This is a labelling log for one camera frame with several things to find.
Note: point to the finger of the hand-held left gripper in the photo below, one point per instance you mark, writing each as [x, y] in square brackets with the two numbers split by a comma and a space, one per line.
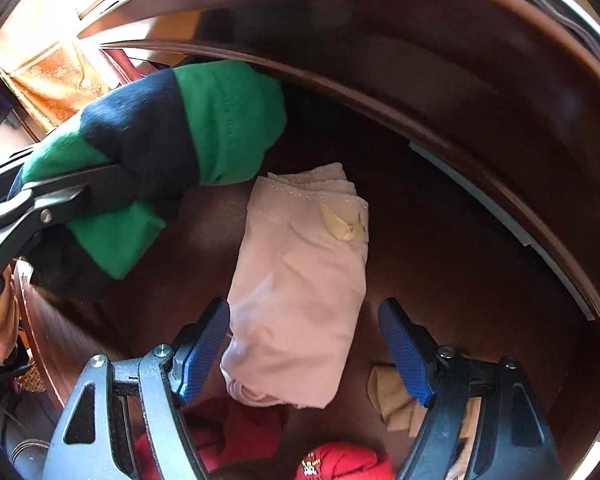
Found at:
[80, 177]
[25, 225]

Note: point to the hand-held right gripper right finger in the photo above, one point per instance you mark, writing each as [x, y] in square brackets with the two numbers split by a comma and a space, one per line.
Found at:
[405, 345]

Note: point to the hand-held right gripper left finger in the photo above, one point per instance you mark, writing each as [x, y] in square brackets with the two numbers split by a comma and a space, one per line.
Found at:
[205, 345]

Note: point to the light pink underwear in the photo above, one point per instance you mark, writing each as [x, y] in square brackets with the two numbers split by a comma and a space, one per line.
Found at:
[295, 280]

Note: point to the red underwear with printed patch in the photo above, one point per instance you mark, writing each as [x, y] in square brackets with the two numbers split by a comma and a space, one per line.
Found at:
[350, 462]

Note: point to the green and navy underwear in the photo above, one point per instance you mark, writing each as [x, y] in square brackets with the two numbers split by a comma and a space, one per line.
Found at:
[220, 120]

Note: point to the tan nylon stockings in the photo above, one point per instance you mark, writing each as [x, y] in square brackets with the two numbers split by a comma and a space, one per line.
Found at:
[395, 400]

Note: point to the orange patterned curtain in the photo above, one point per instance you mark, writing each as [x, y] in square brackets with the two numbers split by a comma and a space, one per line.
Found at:
[55, 75]

